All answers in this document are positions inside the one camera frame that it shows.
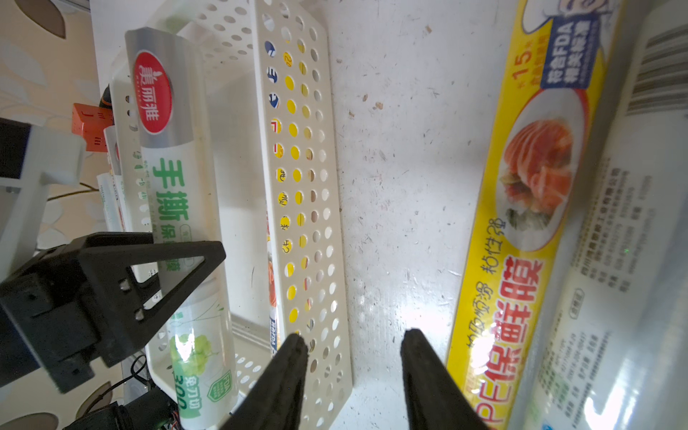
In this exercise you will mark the white perforated plastic basket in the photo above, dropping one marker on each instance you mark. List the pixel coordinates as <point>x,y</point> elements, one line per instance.
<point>226,35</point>

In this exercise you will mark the yellow wrap roll with salmon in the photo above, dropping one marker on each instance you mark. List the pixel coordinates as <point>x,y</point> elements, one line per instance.
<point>293,161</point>

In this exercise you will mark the green white wrap roll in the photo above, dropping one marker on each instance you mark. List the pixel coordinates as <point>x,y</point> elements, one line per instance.
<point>175,138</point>
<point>112,186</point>

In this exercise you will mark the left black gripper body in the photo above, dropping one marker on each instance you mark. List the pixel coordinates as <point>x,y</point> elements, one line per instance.
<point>49,320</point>

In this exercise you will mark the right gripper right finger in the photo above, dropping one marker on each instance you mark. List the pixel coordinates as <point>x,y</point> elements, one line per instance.
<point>433,399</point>

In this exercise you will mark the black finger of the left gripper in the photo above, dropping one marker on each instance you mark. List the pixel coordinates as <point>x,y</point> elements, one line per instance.
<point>127,313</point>

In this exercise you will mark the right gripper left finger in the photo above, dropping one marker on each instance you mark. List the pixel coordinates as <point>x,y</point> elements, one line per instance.
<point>277,399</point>

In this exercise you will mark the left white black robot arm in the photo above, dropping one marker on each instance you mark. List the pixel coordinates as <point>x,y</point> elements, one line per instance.
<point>33,158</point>

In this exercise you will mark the silver green wrap roll right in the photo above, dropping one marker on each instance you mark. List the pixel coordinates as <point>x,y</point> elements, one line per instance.
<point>612,351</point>

